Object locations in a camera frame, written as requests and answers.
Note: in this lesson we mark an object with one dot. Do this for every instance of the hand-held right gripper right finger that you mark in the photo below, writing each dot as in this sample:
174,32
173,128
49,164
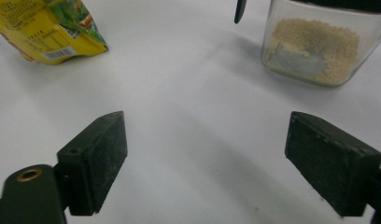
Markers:
331,165

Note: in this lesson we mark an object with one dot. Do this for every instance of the glass jar with beige granules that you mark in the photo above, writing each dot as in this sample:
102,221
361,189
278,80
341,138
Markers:
313,40

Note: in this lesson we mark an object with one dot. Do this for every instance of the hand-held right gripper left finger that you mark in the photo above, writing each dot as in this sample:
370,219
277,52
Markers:
95,161

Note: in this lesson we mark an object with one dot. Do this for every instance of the yellow snack bag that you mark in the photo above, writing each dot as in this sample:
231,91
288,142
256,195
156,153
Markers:
39,37

